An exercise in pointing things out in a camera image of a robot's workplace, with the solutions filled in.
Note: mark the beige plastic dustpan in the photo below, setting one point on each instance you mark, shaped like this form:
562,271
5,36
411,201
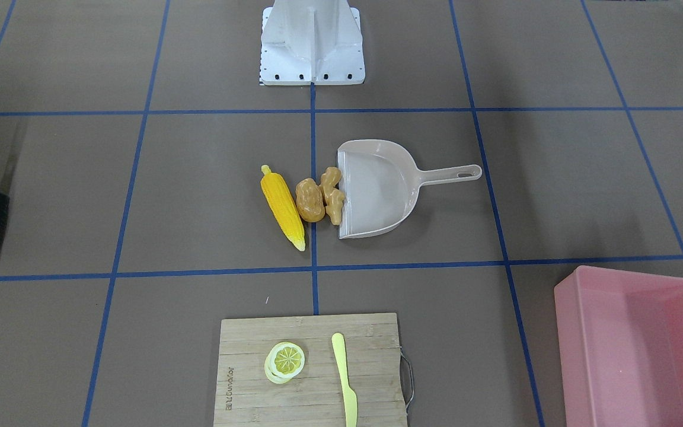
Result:
381,182

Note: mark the tan toy ginger root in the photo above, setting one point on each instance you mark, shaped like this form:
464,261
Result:
333,197

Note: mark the brown toy potato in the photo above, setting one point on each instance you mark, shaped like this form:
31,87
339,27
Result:
310,201

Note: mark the yellow toy corn cob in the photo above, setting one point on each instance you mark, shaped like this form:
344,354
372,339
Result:
282,204

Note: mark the pink plastic bin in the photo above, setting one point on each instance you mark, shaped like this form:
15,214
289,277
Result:
620,337

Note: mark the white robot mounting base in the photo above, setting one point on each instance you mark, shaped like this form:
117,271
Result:
311,42

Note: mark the yellow plastic knife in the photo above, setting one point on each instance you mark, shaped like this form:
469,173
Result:
350,399

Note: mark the yellow lemon slice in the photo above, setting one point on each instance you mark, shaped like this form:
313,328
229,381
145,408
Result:
284,362

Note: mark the wooden cutting board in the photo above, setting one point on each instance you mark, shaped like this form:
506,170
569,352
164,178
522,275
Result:
246,397

